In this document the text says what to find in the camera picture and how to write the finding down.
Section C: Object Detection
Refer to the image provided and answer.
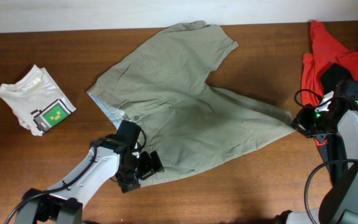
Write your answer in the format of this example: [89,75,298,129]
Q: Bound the khaki shorts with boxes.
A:
[88,21,293,186]

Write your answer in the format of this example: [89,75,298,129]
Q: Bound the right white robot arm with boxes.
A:
[273,110,358,223]

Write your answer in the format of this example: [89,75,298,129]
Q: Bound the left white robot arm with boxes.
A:
[5,135,164,223]

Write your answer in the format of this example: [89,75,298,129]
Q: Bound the red garment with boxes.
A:
[300,20,358,147]

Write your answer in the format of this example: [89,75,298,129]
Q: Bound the white folded graphic t-shirt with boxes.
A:
[0,65,76,136]

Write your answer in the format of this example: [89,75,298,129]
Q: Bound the left black cable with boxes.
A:
[3,129,148,224]

